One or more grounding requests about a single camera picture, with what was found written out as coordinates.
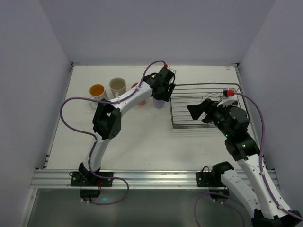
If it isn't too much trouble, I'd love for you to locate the lavender plastic cup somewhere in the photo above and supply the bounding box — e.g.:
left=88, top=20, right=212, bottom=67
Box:
left=152, top=98, right=165, bottom=109

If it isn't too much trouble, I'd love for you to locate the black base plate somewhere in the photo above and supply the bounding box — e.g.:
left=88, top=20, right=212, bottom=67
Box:
left=196, top=172, right=224, bottom=187
left=69, top=171, right=113, bottom=187

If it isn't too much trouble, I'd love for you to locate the left controller box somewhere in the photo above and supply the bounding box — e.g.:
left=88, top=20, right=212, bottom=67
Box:
left=80, top=189, right=101, bottom=200

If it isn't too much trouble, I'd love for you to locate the wire dish rack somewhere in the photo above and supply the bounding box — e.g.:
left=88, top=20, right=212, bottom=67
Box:
left=169, top=83, right=241, bottom=129

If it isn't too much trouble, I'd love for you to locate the right controller box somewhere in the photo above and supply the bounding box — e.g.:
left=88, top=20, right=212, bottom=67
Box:
left=209, top=188, right=230, bottom=203

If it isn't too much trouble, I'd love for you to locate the aluminium mounting rail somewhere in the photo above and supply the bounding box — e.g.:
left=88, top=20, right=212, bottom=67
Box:
left=30, top=169, right=224, bottom=190

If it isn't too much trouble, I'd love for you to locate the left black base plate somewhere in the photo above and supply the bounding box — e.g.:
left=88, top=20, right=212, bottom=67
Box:
left=69, top=171, right=113, bottom=187

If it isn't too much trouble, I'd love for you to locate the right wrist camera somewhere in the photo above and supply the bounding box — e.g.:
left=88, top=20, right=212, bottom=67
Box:
left=217, top=88, right=237, bottom=107

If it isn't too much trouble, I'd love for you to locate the beige patterned mug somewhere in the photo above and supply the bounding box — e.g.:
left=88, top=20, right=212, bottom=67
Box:
left=109, top=77, right=126, bottom=98

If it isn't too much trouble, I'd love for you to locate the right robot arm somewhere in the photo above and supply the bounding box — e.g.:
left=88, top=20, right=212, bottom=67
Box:
left=187, top=99, right=302, bottom=227

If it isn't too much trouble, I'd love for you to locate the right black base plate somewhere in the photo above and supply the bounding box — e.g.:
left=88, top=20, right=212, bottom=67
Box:
left=196, top=172, right=224, bottom=187

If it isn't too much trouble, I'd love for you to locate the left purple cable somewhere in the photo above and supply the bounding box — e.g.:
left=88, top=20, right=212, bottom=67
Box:
left=60, top=60, right=169, bottom=205

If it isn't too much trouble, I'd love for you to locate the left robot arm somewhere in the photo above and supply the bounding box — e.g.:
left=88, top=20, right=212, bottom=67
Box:
left=79, top=66, right=176, bottom=181

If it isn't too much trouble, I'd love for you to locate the controller box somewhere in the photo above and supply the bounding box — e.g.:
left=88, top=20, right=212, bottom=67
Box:
left=209, top=188, right=230, bottom=203
left=80, top=189, right=101, bottom=200

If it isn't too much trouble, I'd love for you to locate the white floral mug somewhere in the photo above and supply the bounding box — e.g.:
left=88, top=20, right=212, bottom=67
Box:
left=89, top=84, right=108, bottom=101

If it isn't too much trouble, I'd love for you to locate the pink plastic cup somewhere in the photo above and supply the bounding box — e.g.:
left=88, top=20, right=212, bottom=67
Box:
left=131, top=82, right=147, bottom=106

